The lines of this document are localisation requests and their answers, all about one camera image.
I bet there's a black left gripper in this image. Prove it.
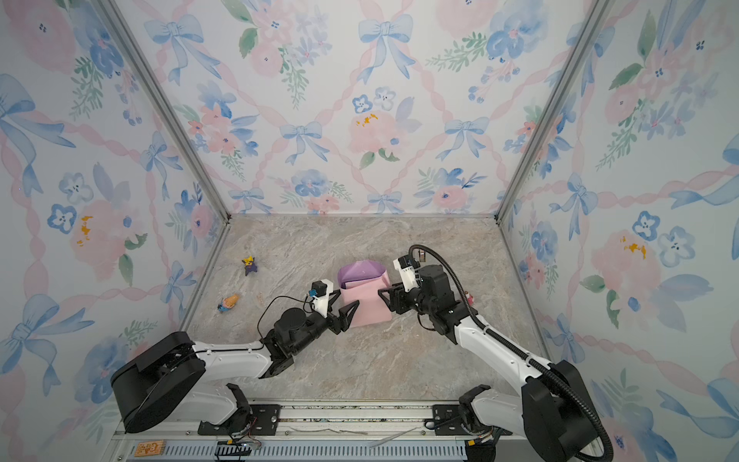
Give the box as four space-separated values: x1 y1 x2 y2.
291 300 359 357

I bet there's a purple pink wrapping paper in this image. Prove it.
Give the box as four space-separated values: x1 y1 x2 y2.
338 260 393 328

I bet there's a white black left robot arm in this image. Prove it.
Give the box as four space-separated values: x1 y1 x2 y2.
111 301 360 436

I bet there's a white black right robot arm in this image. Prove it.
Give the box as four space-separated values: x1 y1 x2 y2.
377 265 613 461

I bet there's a purple yellow toy figure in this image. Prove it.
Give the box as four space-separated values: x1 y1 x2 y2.
242 256 258 276

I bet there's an orange blue toy figure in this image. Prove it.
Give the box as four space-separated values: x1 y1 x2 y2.
217 294 240 313

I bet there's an orange tag label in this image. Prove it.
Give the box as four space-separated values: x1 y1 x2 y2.
133 440 167 458

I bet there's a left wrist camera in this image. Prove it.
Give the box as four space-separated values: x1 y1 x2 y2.
309 279 334 318

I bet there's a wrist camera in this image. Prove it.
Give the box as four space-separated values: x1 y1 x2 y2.
393 255 421 293
309 279 334 318

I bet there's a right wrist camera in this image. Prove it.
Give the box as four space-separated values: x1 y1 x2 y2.
393 255 421 293

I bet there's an aluminium front rail frame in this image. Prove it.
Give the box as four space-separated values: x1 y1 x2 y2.
102 400 540 461

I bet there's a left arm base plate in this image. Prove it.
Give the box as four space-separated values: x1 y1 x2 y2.
197 403 282 437

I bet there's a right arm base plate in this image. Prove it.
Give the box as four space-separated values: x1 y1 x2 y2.
425 403 493 439

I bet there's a black corrugated cable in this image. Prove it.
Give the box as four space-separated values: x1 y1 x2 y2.
408 243 614 462

